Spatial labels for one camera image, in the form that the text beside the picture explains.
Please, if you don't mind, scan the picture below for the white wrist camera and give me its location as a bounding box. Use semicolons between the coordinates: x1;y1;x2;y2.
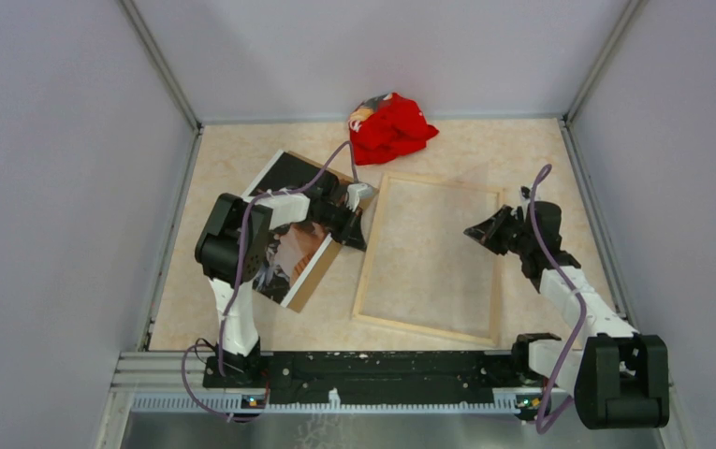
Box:
519;185;532;208
344;182;375;211

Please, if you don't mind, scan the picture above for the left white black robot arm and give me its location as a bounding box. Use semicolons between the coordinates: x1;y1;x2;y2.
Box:
195;171;374;387

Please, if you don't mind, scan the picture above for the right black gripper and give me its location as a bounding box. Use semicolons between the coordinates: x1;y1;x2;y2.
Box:
463;205;533;257

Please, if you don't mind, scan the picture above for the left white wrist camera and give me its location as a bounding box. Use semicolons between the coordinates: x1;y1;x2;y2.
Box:
344;182;375;211

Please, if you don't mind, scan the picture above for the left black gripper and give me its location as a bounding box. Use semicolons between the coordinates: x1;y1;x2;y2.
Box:
312;201;367;252

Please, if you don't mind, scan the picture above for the crumpled red cloth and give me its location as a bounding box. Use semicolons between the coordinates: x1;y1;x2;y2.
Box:
347;92;440;166

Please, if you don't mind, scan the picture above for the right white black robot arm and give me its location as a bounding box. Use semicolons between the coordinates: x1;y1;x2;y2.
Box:
463;200;670;429

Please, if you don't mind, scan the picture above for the printed photo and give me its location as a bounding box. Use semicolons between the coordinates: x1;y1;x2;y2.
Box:
242;151;375;311

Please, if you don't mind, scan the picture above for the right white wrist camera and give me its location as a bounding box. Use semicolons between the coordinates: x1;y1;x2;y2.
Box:
519;185;532;208

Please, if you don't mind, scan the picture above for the aluminium rail with cable duct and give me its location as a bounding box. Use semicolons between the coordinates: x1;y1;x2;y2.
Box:
94;350;696;449

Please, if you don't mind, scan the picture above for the light wooden picture frame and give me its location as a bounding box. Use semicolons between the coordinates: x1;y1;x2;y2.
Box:
351;171;506;349

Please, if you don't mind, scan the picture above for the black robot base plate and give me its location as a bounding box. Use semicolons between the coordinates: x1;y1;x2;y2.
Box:
202;351;546;405

